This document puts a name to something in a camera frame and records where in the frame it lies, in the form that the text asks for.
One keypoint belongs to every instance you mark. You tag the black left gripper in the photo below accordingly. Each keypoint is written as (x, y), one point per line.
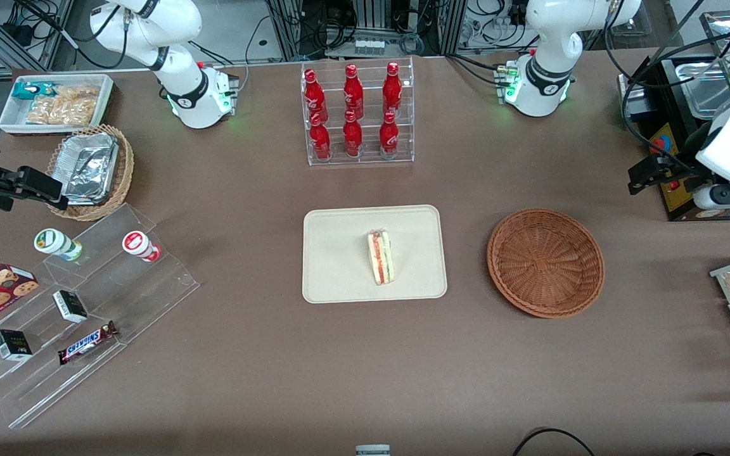
(684, 158)

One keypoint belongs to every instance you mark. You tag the triangle sandwich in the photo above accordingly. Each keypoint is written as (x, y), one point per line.
(381, 256)

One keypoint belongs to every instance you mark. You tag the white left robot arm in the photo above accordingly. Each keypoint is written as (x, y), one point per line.
(542, 76)

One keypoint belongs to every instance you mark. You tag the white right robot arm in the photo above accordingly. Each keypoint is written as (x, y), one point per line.
(197, 101)

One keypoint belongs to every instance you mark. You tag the light tan wicker basket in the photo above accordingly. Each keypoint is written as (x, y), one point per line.
(125, 168)

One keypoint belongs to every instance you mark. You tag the brown round wicker basket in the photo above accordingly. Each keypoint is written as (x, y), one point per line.
(545, 263)

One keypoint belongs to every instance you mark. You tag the beige plastic tray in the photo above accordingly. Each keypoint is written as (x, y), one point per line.
(339, 266)

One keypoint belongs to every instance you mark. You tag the green lid yogurt cup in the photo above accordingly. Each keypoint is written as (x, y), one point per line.
(53, 242)

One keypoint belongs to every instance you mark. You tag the white rectangular plastic bin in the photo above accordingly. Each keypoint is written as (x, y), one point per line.
(13, 117)

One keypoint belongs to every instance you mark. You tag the stacked aluminium foil trays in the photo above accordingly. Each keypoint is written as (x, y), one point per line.
(89, 168)

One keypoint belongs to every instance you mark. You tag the black machine with yellow label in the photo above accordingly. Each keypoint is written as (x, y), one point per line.
(666, 88)

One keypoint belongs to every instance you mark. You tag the clear bag of crackers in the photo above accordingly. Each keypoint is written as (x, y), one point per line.
(61, 113)
(80, 92)

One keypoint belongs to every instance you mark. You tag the teal snack packet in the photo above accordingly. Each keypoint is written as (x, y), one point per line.
(29, 90)

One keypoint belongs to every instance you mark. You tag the steel pan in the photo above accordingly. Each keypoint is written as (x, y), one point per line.
(717, 28)
(710, 88)

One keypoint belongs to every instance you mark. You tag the small black white carton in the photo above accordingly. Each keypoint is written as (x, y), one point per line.
(12, 346)
(70, 306)

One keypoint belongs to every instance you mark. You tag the red lid yogurt cup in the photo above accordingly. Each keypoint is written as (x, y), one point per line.
(137, 244)

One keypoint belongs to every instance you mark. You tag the clear acrylic stepped display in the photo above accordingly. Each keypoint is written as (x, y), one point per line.
(149, 291)

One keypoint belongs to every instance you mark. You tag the Snickers chocolate bar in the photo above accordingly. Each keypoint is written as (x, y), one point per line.
(86, 343)

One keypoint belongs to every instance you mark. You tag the red cola bottle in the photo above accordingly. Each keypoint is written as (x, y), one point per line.
(353, 92)
(389, 137)
(352, 138)
(320, 140)
(314, 96)
(392, 88)

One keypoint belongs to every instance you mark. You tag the clear acrylic bottle rack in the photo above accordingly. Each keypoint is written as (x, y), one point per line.
(368, 158)

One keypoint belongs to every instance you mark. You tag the white power strip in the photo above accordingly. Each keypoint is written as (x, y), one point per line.
(368, 45)

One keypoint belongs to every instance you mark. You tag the small grey device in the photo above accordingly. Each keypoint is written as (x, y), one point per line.
(372, 451)

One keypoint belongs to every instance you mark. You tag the aluminium frame equipment rack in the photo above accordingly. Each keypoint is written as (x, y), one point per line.
(371, 12)

